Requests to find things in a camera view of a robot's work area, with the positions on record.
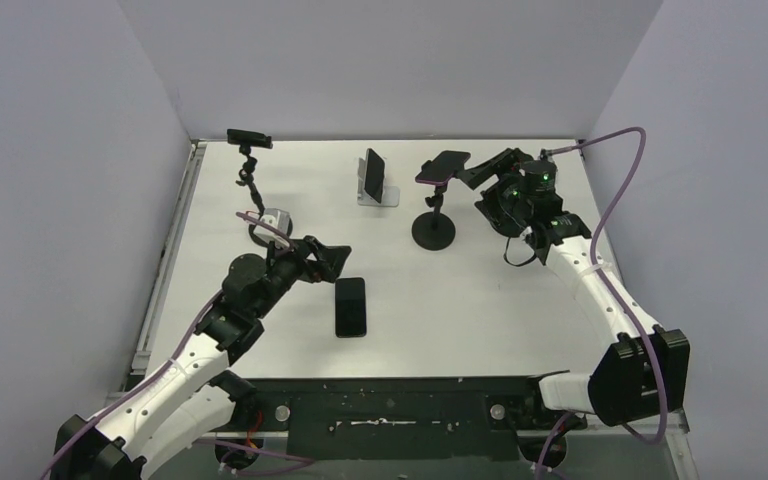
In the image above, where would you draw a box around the white folding phone stand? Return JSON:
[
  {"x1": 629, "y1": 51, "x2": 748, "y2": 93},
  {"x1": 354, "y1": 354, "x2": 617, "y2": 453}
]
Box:
[{"x1": 357, "y1": 152, "x2": 400, "y2": 208}]

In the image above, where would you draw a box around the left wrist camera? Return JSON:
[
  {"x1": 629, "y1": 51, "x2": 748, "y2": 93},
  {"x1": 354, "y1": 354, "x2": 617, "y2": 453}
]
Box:
[{"x1": 252, "y1": 208, "x2": 292, "y2": 248}]

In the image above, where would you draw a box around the silver phone on white stand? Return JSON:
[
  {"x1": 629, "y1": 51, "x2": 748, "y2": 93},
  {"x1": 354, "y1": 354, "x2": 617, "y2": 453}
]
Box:
[{"x1": 362, "y1": 149, "x2": 385, "y2": 203}]

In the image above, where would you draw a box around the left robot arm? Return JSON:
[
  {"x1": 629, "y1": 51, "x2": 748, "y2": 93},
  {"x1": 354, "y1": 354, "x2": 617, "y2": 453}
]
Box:
[{"x1": 42, "y1": 236, "x2": 352, "y2": 479}]

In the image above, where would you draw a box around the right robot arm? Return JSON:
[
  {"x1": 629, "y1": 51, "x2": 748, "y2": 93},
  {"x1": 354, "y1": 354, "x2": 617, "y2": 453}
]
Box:
[{"x1": 455, "y1": 149, "x2": 690, "y2": 427}]

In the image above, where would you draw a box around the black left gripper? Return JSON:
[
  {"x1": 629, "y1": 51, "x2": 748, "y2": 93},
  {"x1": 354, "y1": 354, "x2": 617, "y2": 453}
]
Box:
[{"x1": 252, "y1": 234, "x2": 350, "y2": 319}]

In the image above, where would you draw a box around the purple phone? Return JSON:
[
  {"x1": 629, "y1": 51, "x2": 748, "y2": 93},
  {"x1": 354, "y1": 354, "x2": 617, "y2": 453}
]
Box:
[{"x1": 415, "y1": 150, "x2": 471, "y2": 186}]

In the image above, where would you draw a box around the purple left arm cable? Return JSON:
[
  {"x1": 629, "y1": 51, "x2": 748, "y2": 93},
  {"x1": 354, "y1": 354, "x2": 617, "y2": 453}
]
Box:
[{"x1": 39, "y1": 210, "x2": 293, "y2": 480}]

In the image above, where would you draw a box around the black tall phone stand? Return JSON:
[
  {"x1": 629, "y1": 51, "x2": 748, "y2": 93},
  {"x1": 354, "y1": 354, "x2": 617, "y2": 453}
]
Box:
[{"x1": 233, "y1": 145, "x2": 293, "y2": 248}]

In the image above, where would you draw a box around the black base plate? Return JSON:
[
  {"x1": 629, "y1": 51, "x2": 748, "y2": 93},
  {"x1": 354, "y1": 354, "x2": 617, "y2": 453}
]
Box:
[{"x1": 217, "y1": 376, "x2": 561, "y2": 461}]

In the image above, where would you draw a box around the aluminium side rail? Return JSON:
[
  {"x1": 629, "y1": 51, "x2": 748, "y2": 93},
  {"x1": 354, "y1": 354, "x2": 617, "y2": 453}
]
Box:
[{"x1": 128, "y1": 140, "x2": 207, "y2": 375}]

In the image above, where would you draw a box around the black phone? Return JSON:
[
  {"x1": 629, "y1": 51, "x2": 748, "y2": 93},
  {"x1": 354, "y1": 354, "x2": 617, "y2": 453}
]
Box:
[
  {"x1": 226, "y1": 128, "x2": 273, "y2": 149},
  {"x1": 335, "y1": 277, "x2": 367, "y2": 338}
]

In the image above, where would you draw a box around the black phone on tall stand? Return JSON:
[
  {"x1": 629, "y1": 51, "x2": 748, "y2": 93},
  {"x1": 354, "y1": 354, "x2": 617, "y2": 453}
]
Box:
[{"x1": 226, "y1": 128, "x2": 273, "y2": 149}]

